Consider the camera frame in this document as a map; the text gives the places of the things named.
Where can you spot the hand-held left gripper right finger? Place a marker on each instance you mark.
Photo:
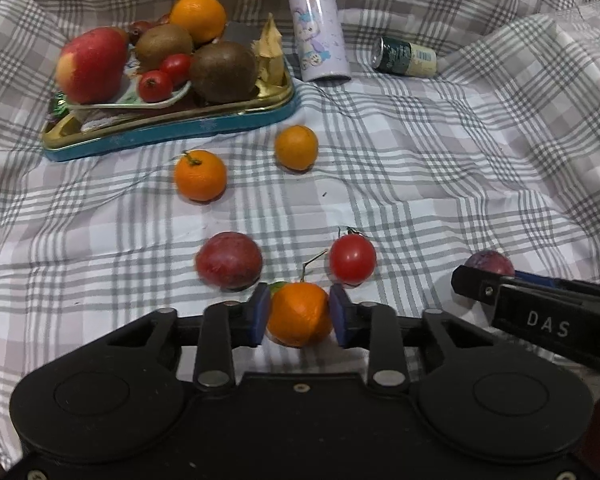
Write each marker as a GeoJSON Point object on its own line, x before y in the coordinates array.
{"type": "Point", "coordinates": [340, 320]}

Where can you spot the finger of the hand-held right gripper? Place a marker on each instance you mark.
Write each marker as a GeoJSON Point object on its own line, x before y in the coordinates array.
{"type": "Point", "coordinates": [475, 284]}
{"type": "Point", "coordinates": [535, 278]}

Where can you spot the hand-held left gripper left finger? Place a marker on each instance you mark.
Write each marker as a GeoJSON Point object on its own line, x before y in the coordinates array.
{"type": "Point", "coordinates": [257, 317]}

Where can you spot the dark red plum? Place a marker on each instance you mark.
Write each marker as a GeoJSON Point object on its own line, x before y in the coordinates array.
{"type": "Point", "coordinates": [228, 260]}
{"type": "Point", "coordinates": [487, 262]}

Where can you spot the tangerine with green leaf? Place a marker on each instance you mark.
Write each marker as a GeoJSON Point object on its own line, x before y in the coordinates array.
{"type": "Point", "coordinates": [300, 316]}

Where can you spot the small red tomato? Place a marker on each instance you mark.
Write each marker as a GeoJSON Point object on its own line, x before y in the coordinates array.
{"type": "Point", "coordinates": [155, 85]}
{"type": "Point", "coordinates": [176, 67]}
{"type": "Point", "coordinates": [352, 259]}

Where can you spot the grey plaid cloth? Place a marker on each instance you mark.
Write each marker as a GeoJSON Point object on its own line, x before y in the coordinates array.
{"type": "Point", "coordinates": [455, 160]}

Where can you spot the tangerine with stem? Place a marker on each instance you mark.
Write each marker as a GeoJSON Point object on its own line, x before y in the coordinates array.
{"type": "Point", "coordinates": [200, 176]}

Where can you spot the small tangerine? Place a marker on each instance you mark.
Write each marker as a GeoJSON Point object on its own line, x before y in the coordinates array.
{"type": "Point", "coordinates": [296, 147]}

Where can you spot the teal and gold tin tray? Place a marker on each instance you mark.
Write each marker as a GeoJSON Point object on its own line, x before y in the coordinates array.
{"type": "Point", "coordinates": [155, 132]}

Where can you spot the dark green can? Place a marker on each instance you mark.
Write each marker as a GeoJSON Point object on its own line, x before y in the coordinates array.
{"type": "Point", "coordinates": [405, 56]}

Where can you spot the large brown kiwi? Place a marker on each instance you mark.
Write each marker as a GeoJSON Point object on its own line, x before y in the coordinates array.
{"type": "Point", "coordinates": [223, 72]}

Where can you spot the white plate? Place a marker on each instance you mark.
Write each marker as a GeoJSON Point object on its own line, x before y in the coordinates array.
{"type": "Point", "coordinates": [130, 99]}

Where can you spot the yellow paper wrapper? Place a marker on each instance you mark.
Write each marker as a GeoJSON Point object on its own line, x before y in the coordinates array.
{"type": "Point", "coordinates": [271, 55]}

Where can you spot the purple cartoon bottle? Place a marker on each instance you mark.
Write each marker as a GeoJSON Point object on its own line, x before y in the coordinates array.
{"type": "Point", "coordinates": [316, 35]}

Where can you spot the small brown kiwi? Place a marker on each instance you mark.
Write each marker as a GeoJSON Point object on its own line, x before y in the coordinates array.
{"type": "Point", "coordinates": [162, 46]}

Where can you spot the green foil wrapper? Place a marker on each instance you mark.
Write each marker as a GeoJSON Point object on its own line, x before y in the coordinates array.
{"type": "Point", "coordinates": [58, 105]}

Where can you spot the red apple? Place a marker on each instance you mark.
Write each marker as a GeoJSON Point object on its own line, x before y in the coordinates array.
{"type": "Point", "coordinates": [92, 65]}

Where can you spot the large orange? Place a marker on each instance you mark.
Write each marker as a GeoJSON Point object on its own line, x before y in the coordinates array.
{"type": "Point", "coordinates": [198, 17]}

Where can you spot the red date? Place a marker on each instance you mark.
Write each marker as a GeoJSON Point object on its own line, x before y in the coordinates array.
{"type": "Point", "coordinates": [139, 31]}
{"type": "Point", "coordinates": [162, 20]}

